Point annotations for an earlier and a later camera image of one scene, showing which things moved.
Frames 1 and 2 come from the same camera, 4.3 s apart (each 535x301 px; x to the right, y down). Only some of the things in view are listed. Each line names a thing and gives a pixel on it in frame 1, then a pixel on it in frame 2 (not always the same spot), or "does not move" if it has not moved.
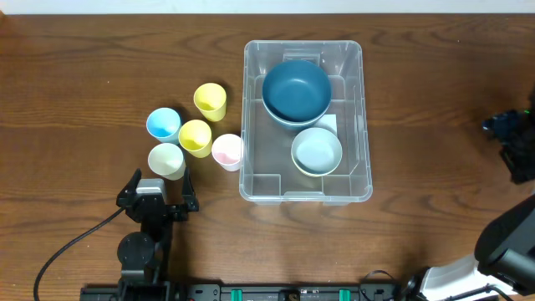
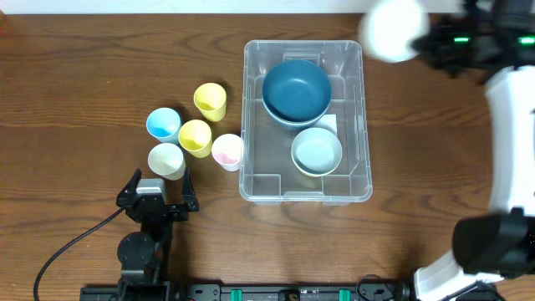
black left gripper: x=175 y=210 does not move
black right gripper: x=514 y=136 → x=435 y=48
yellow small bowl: x=317 y=165 does not move
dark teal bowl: x=296 y=94 does not move
